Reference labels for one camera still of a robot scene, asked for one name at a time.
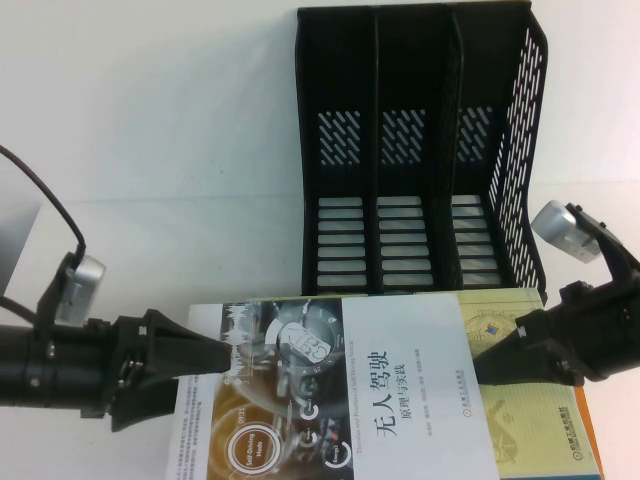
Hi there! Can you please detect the black plastic book stand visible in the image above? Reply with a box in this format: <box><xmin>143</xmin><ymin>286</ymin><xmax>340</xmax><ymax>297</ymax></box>
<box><xmin>294</xmin><ymin>5</ymin><xmax>551</xmax><ymax>306</ymax></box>

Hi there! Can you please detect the orange-edged book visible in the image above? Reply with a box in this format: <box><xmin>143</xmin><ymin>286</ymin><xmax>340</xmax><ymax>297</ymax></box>
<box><xmin>573</xmin><ymin>385</ymin><xmax>609</xmax><ymax>480</ymax></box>

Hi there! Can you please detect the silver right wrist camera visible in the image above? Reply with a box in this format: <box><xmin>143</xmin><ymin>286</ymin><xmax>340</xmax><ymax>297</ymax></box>
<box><xmin>530</xmin><ymin>199</ymin><xmax>602</xmax><ymax>265</ymax></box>

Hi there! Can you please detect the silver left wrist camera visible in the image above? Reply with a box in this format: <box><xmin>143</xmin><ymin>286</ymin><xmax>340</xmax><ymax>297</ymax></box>
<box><xmin>54</xmin><ymin>254</ymin><xmax>108</xmax><ymax>324</ymax></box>

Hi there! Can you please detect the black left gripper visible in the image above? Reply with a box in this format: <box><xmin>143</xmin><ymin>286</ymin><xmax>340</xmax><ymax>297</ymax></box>
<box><xmin>49</xmin><ymin>308</ymin><xmax>233</xmax><ymax>433</ymax></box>

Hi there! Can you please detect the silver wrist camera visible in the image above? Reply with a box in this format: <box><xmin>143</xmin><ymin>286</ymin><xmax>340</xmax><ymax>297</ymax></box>
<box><xmin>530</xmin><ymin>199</ymin><xmax>602</xmax><ymax>265</ymax></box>
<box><xmin>54</xmin><ymin>254</ymin><xmax>108</xmax><ymax>324</ymax></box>

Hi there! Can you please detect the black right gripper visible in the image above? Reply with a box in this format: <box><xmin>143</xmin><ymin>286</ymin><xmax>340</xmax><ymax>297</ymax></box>
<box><xmin>472</xmin><ymin>272</ymin><xmax>640</xmax><ymax>390</ymax></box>

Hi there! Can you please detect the thin black camera cable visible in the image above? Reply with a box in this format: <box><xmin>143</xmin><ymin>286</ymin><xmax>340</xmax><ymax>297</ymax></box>
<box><xmin>0</xmin><ymin>294</ymin><xmax>42</xmax><ymax>316</ymax></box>
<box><xmin>0</xmin><ymin>145</ymin><xmax>89</xmax><ymax>256</ymax></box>

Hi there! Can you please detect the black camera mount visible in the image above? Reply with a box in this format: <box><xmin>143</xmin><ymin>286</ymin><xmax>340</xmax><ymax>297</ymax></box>
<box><xmin>573</xmin><ymin>203</ymin><xmax>640</xmax><ymax>290</ymax></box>
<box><xmin>36</xmin><ymin>251</ymin><xmax>77</xmax><ymax>347</ymax></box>

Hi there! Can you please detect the white self-driving book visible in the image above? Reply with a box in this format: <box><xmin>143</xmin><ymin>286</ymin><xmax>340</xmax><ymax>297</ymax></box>
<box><xmin>168</xmin><ymin>292</ymin><xmax>502</xmax><ymax>480</ymax></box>

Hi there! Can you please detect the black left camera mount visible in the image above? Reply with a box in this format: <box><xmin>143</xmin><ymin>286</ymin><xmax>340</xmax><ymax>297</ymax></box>
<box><xmin>36</xmin><ymin>251</ymin><xmax>77</xmax><ymax>347</ymax></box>

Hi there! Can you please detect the yellow-green mechanisms book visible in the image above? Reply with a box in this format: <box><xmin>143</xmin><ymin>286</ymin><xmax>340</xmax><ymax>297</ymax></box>
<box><xmin>247</xmin><ymin>286</ymin><xmax>605</xmax><ymax>480</ymax></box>

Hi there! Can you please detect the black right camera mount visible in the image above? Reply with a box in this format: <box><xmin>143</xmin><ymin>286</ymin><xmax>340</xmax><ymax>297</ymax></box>
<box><xmin>573</xmin><ymin>203</ymin><xmax>640</xmax><ymax>290</ymax></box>

